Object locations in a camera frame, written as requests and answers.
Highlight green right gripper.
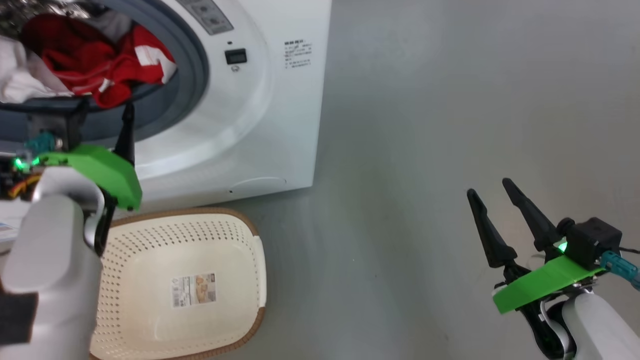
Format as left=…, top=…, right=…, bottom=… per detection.
left=466, top=177, right=608, bottom=321

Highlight paper product label sticker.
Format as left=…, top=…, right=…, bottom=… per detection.
left=171, top=272, right=217, bottom=308

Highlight grey warning sticker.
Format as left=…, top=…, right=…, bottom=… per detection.
left=176, top=0, right=234, bottom=36

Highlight stainless steel washing machine drum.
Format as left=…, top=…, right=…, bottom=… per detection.
left=0, top=0, right=108, bottom=38

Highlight red and white clothes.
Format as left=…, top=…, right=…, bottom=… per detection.
left=0, top=12, right=177, bottom=110

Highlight teal right camera cable plug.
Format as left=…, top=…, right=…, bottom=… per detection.
left=600, top=250, right=640, bottom=291

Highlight teal left camera cable plug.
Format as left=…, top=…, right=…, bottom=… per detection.
left=24, top=131, right=56, bottom=155

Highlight teal camera cable plug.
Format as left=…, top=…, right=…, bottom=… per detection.
left=600, top=250, right=640, bottom=291
left=24, top=131, right=56, bottom=155

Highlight blue energy label sticker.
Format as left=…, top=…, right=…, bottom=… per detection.
left=0, top=219, right=20, bottom=243

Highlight cream perforated basket brown rim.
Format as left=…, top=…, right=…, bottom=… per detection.
left=89, top=207, right=267, bottom=360

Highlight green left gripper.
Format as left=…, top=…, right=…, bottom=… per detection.
left=37, top=102, right=143, bottom=211

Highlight round white filter cover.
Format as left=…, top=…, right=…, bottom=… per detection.
left=227, top=176, right=287, bottom=195

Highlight white washing machine body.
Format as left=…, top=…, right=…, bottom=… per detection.
left=0, top=0, right=333, bottom=246

